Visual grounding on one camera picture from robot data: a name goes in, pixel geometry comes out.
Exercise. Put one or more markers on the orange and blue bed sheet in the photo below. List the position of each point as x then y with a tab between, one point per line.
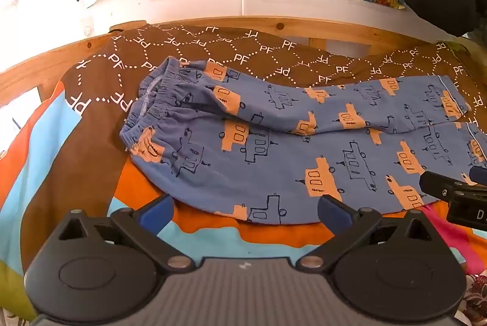
30	166

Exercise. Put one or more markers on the wooden bed frame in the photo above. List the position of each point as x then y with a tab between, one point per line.
342	29

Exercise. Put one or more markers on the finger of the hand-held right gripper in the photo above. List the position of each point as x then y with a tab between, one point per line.
479	175
435	182

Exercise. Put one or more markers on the brown printed blanket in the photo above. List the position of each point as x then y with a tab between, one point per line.
266	51

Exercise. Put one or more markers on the blue patterned pants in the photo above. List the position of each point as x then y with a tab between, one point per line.
266	166

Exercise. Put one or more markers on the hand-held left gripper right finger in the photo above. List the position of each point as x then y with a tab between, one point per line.
334	212

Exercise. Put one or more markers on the floral cloth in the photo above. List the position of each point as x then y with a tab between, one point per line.
475	299

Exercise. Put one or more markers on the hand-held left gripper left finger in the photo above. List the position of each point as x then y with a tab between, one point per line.
156	212

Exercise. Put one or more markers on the pink cloth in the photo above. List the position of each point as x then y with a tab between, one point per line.
460	242

